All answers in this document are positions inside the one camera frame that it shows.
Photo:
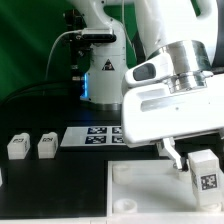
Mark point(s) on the white block left edge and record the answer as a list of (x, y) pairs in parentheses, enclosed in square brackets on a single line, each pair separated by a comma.
[(0, 178)]

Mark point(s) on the black camera on stand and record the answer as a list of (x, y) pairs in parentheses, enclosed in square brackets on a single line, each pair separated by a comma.
[(78, 46)]

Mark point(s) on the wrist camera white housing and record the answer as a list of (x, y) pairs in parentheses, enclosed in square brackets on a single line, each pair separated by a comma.
[(149, 72)]

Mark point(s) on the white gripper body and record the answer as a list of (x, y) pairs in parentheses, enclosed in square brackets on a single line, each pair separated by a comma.
[(151, 113)]

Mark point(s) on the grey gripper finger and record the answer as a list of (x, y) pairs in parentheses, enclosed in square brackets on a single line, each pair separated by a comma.
[(168, 145)]

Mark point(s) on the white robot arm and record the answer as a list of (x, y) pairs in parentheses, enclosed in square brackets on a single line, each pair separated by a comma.
[(190, 31)]

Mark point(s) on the white square tabletop tray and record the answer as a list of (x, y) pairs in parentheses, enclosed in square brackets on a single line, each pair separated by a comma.
[(150, 187)]

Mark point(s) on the white marker tag sheet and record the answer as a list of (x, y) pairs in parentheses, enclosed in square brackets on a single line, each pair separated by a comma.
[(92, 136)]

